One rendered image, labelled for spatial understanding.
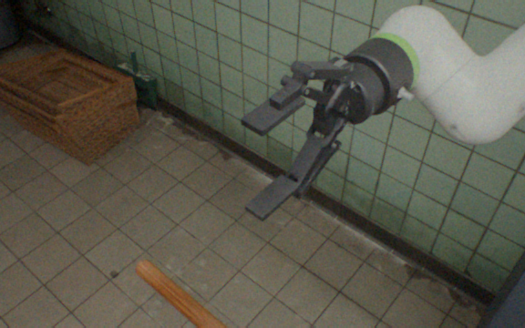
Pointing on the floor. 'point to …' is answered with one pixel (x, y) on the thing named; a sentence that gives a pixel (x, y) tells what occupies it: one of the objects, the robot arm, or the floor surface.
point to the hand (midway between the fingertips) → (259, 169)
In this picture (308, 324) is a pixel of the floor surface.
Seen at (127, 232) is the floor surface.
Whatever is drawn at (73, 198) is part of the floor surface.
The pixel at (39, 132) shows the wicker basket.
